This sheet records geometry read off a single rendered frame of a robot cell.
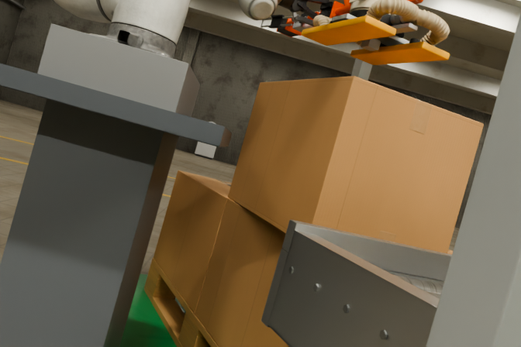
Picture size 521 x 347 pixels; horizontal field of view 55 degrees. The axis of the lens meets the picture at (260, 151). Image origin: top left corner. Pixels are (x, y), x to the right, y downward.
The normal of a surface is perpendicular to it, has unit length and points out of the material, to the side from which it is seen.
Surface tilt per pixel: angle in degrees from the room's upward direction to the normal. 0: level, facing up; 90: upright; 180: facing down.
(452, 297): 90
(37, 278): 90
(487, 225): 90
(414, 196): 90
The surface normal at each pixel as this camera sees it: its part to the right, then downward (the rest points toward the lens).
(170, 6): 0.68, 0.18
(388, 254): 0.42, 0.12
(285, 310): -0.87, -0.24
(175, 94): 0.03, 0.01
